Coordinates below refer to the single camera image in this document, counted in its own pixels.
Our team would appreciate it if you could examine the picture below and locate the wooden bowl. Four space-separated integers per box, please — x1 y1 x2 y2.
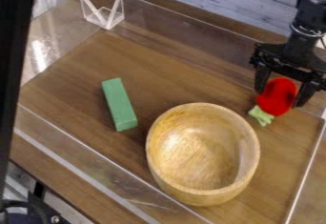
145 103 260 206

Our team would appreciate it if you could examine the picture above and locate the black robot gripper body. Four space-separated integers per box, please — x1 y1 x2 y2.
248 27 326 91

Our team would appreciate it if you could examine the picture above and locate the red plush strawberry toy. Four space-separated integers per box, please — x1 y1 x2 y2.
248 77 296 127

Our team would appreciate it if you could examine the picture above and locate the clear acrylic corner bracket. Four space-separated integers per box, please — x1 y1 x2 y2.
80 0 124 30

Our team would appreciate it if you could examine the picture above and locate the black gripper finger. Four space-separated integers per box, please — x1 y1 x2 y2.
292 81 319 108
255 65 271 93

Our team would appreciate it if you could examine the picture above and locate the black vertical foreground post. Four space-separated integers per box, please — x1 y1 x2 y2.
0 0 34 198

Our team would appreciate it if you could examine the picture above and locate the black clamp with cable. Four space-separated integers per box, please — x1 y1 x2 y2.
0 183 70 224

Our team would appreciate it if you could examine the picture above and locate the green rectangular block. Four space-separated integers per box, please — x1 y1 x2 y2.
101 78 137 132

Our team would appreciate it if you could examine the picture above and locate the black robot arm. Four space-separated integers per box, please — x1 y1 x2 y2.
249 0 326 108

